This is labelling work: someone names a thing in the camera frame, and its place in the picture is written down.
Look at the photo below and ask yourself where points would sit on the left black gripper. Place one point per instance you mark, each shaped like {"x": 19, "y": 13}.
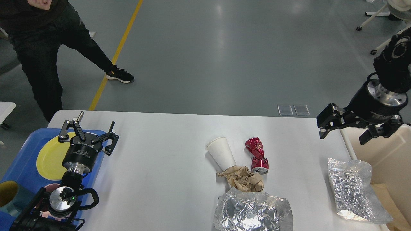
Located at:
{"x": 83, "y": 153}

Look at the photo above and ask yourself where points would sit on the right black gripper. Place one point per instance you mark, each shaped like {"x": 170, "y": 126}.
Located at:
{"x": 372, "y": 103}

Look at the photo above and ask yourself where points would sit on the yellow round plate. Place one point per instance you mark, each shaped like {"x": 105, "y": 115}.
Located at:
{"x": 50, "y": 158}

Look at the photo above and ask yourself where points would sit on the pink ribbed mug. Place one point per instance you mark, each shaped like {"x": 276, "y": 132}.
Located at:
{"x": 49, "y": 187}

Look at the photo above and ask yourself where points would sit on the clear plastic wrap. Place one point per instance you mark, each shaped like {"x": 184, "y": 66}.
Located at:
{"x": 354, "y": 197}

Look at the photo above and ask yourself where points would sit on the dark teal mug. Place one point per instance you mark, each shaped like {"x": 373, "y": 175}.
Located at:
{"x": 14, "y": 198}

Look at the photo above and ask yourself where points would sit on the aluminium foil sheet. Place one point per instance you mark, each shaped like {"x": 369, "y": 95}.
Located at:
{"x": 243, "y": 211}

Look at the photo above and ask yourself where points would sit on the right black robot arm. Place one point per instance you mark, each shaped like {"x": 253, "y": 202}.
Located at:
{"x": 392, "y": 68}

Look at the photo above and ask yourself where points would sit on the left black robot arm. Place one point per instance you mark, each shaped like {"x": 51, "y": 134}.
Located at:
{"x": 57, "y": 210}

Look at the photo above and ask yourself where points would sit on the beige plastic bin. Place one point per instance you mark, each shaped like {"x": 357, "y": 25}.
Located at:
{"x": 390, "y": 159}

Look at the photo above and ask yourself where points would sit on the blue plastic tray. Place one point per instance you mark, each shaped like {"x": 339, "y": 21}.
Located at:
{"x": 23, "y": 170}

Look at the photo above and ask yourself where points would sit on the white side table corner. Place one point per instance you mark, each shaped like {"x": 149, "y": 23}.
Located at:
{"x": 5, "y": 109}

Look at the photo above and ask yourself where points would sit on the crushed red can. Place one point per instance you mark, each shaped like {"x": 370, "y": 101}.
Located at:
{"x": 259, "y": 163}

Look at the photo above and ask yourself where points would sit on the person in dark clothes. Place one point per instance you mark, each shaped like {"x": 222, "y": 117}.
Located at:
{"x": 37, "y": 29}

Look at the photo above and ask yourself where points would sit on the crumpled brown paper ball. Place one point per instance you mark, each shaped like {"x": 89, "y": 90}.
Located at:
{"x": 241, "y": 178}

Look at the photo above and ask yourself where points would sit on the white paper cup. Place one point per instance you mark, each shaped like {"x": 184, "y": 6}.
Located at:
{"x": 220, "y": 150}

